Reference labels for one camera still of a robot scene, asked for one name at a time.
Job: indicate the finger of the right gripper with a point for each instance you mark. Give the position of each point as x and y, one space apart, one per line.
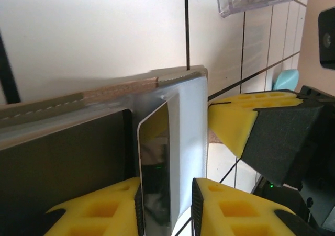
274 141

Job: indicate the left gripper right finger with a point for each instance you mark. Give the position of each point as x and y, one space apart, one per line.
235 215

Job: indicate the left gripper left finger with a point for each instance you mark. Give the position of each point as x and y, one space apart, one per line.
104 209

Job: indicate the black credit card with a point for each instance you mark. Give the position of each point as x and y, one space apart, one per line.
157 181

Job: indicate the grey card holder wallet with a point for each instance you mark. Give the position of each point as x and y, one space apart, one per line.
39 107

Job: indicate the clear acrylic card box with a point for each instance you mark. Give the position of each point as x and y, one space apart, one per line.
230 5

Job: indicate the light blue toy shovel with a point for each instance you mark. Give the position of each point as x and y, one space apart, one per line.
286 79

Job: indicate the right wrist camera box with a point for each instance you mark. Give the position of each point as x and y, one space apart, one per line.
327 39

